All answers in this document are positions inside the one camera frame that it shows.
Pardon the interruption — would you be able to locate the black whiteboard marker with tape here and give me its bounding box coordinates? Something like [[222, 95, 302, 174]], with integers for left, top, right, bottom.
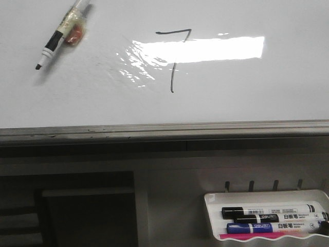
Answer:
[[35, 1, 90, 70]]

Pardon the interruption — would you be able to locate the black capped whiteboard marker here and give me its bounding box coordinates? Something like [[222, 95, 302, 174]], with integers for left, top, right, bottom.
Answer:
[[221, 201, 323, 219]]

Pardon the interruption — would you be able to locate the blue capped whiteboard marker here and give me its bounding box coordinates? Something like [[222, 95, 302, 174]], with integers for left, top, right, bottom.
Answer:
[[226, 221, 321, 234]]

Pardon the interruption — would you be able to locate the white plastic marker tray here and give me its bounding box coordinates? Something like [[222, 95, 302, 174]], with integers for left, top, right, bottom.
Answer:
[[204, 189, 328, 246]]

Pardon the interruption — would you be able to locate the dark chair back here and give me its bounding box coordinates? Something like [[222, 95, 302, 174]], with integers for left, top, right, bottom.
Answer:
[[1, 172, 138, 246]]

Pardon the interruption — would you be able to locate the pink eraser strip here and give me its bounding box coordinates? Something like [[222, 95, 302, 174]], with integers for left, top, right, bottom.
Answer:
[[219, 232, 309, 241]]

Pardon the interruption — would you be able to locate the white whiteboard with aluminium frame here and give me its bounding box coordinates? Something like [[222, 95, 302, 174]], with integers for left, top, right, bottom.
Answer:
[[1, 1, 328, 146]]

